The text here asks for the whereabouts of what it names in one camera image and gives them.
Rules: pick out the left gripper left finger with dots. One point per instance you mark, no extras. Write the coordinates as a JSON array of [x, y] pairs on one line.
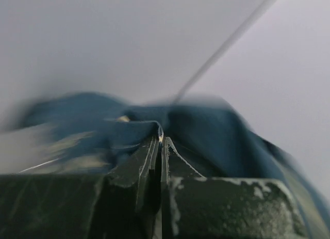
[[134, 193]]

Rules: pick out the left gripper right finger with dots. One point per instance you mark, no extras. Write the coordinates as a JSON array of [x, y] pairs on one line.
[[182, 197]]

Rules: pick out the dark blue embroidered pillowcase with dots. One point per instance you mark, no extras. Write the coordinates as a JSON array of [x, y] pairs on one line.
[[252, 188]]

